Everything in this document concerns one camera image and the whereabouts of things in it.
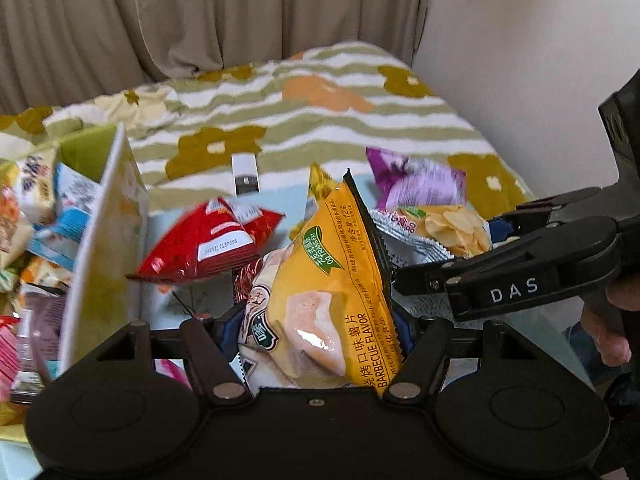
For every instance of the yellow potato chip packet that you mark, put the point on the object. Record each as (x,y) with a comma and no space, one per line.
(335,270)

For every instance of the heap of assorted snack bags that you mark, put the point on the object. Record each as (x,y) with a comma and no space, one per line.
(45,240)

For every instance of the floral striped blanket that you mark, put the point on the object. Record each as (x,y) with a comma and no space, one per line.
(300,115)

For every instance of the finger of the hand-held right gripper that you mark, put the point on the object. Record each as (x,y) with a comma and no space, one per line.
(550,210)
(525,280)

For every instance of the small white box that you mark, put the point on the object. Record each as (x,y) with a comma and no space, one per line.
(246,175)

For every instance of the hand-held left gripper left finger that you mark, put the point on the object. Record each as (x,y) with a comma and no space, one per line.
(226,331)

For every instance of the purple snack packet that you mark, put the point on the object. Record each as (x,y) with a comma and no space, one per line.
(420,180)

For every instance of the beige curtain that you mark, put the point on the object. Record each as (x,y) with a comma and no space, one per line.
(200,15)

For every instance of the silver-edged chip packet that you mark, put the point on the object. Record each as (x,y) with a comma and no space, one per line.
(445,225)

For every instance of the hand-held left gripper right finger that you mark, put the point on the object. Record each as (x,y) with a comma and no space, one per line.
(407,335)

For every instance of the yellow-green cardboard box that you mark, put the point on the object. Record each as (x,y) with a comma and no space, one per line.
(107,260)

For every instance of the person's right hand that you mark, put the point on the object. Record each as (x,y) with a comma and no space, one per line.
(612,350)

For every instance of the red triangular snack packet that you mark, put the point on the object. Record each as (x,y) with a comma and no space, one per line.
(215,240)

